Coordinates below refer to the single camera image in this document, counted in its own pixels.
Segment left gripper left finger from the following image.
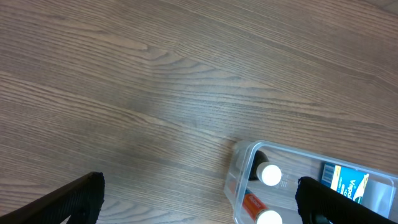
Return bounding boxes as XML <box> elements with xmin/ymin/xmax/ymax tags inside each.
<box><xmin>1</xmin><ymin>172</ymin><xmax>105</xmax><ymax>224</ymax></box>

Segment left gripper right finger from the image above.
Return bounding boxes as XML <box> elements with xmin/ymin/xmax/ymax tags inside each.
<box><xmin>295</xmin><ymin>177</ymin><xmax>396</xmax><ymax>224</ymax></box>

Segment blue yellow VapoDrops box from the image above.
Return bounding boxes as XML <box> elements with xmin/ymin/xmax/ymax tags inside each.
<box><xmin>320</xmin><ymin>163</ymin><xmax>369</xmax><ymax>204</ymax></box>

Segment orange tube white cap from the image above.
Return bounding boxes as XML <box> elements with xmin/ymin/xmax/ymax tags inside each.
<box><xmin>242</xmin><ymin>189</ymin><xmax>283</xmax><ymax>224</ymax></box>

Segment dark bottle white cap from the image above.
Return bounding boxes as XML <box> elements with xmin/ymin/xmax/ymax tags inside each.
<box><xmin>248</xmin><ymin>150</ymin><xmax>282</xmax><ymax>187</ymax></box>

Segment clear plastic container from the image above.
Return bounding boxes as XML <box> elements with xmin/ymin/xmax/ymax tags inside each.
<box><xmin>224</xmin><ymin>140</ymin><xmax>397</xmax><ymax>223</ymax></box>

